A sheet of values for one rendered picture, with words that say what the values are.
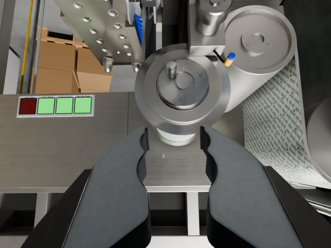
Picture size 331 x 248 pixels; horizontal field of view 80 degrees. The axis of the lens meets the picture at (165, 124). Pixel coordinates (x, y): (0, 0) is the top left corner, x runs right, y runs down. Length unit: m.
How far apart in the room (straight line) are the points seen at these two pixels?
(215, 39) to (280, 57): 0.11
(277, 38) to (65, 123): 0.61
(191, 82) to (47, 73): 2.18
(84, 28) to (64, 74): 1.80
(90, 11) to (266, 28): 0.37
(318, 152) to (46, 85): 2.26
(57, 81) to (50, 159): 1.69
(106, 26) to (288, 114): 0.45
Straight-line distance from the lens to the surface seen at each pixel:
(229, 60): 0.28
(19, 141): 0.78
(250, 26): 0.38
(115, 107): 0.66
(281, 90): 0.41
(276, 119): 0.42
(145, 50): 0.35
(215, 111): 0.31
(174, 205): 0.71
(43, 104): 0.76
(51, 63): 2.44
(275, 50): 0.38
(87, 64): 2.43
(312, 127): 0.37
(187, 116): 0.29
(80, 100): 0.70
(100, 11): 0.53
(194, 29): 0.31
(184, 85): 0.29
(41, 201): 0.75
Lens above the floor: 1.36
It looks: 10 degrees down
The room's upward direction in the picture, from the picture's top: 179 degrees clockwise
